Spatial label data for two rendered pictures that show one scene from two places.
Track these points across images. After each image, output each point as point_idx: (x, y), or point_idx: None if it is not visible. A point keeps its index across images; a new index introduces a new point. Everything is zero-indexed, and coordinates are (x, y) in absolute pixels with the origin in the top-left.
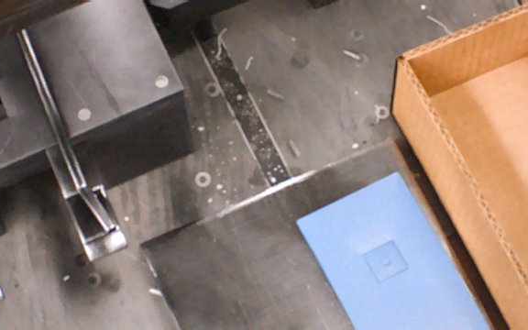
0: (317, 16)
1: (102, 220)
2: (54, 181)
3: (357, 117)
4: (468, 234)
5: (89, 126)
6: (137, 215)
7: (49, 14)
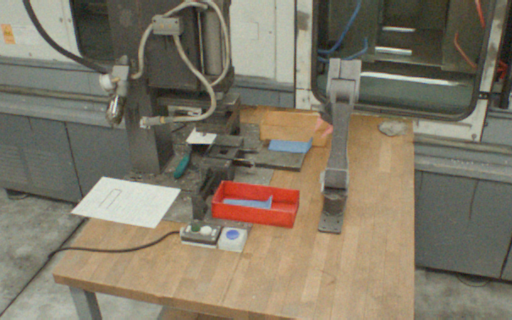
0: None
1: (255, 147)
2: None
3: (257, 143)
4: (287, 138)
5: (239, 145)
6: None
7: (238, 113)
